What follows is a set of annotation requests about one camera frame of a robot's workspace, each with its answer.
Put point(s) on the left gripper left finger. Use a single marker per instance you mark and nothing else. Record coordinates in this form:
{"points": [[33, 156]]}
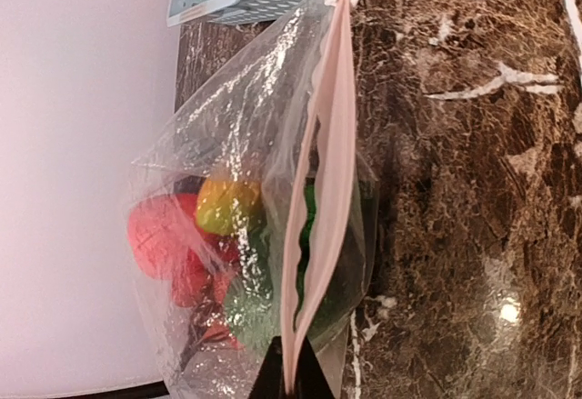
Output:
{"points": [[270, 383]]}

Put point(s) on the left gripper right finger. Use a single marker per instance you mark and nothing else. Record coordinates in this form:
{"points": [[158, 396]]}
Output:
{"points": [[311, 382]]}

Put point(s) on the green toy avocado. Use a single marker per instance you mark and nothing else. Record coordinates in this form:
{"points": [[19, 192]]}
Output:
{"points": [[249, 308]]}

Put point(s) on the red lychee bunch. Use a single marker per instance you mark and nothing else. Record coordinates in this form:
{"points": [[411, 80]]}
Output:
{"points": [[204, 293]]}

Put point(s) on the clear zip top bag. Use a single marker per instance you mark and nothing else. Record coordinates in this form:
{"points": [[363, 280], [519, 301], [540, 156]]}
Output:
{"points": [[281, 112]]}

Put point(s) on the orange red toy mango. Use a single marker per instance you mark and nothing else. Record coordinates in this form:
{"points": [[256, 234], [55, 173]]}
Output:
{"points": [[225, 206]]}

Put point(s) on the red toy fruit ball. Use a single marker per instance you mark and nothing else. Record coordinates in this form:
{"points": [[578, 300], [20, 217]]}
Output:
{"points": [[161, 229]]}

